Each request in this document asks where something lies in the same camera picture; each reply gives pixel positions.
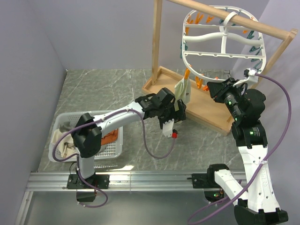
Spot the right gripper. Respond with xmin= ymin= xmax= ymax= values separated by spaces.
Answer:
xmin=207 ymin=77 xmax=244 ymax=120

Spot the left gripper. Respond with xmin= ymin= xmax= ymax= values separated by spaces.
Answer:
xmin=157 ymin=100 xmax=187 ymax=129

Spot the pale green underwear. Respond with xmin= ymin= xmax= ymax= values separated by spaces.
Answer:
xmin=174 ymin=78 xmax=191 ymax=111

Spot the white oval clip hanger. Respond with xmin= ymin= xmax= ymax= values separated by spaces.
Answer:
xmin=181 ymin=6 xmax=267 ymax=81

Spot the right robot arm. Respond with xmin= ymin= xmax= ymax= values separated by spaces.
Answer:
xmin=195 ymin=75 xmax=288 ymax=225

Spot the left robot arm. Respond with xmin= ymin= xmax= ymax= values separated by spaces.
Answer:
xmin=70 ymin=88 xmax=186 ymax=188

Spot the wooden hanger rack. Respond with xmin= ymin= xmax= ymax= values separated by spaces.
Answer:
xmin=142 ymin=0 xmax=298 ymax=135

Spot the orange cloth in basket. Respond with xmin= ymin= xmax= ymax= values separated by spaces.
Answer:
xmin=101 ymin=129 xmax=119 ymax=146

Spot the white plastic laundry basket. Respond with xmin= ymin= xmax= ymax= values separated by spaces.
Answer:
xmin=48 ymin=110 xmax=123 ymax=162

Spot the grey cloth in basket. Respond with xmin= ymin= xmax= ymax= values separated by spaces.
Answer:
xmin=59 ymin=121 xmax=73 ymax=133

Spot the beige cloth in basket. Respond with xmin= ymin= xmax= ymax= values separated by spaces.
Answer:
xmin=51 ymin=129 xmax=77 ymax=158

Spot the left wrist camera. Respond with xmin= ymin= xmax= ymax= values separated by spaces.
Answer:
xmin=162 ymin=119 xmax=178 ymax=138

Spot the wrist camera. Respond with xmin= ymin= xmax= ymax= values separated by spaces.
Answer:
xmin=244 ymin=68 xmax=258 ymax=83
xmin=162 ymin=119 xmax=178 ymax=138

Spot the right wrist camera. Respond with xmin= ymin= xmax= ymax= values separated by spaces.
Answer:
xmin=244 ymin=68 xmax=258 ymax=83

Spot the aluminium mounting rail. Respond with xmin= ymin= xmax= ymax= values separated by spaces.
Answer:
xmin=25 ymin=170 xmax=254 ymax=192

